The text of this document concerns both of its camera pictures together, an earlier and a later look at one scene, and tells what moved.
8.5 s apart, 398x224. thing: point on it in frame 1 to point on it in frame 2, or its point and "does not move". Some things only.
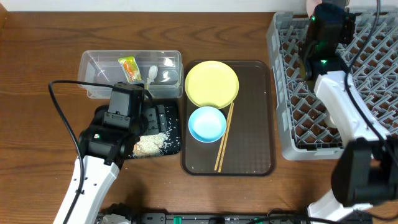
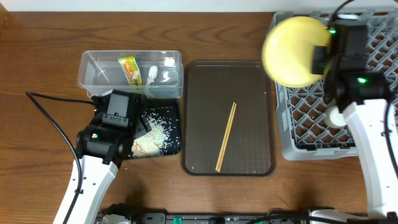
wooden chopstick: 219,153 does not move
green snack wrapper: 130,68 does not move
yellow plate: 212,82 to 287,48
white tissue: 152,74 does not move
